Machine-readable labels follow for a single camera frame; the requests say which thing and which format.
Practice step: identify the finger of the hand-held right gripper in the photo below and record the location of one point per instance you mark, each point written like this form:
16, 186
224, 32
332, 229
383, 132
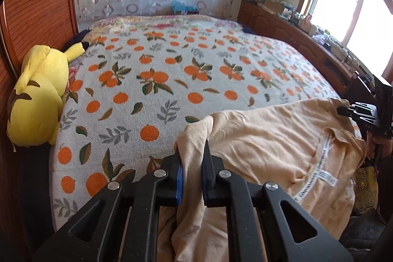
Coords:
365, 106
359, 117

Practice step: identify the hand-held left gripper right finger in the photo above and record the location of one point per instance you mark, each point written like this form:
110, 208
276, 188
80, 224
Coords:
206, 188

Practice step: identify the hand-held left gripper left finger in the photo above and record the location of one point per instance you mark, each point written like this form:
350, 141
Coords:
180, 179

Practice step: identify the beige printed t-shirt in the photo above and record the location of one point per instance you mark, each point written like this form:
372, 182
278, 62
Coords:
261, 142

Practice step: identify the person's right hand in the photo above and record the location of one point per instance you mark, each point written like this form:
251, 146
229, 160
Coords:
370, 145

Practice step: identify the white bottle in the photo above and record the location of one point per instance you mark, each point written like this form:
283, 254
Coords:
306, 23

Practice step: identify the window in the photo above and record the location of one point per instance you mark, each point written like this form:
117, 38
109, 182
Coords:
337, 4

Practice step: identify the orange fruit print bedsheet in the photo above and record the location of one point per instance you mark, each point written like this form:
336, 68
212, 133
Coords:
172, 65

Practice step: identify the wooden low cabinet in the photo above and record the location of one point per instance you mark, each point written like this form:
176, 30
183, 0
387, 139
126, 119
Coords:
276, 25

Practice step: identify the cardboard box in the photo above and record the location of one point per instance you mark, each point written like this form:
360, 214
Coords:
273, 6

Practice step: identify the floral blanket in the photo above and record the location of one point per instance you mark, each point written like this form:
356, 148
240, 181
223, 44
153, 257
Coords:
129, 23

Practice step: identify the yellow plush toy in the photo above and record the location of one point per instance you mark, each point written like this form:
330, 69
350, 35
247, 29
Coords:
40, 90

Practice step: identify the blue toy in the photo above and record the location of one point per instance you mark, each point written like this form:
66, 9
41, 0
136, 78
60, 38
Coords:
181, 7

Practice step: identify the wooden louvered wardrobe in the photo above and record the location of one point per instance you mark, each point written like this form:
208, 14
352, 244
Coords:
36, 4

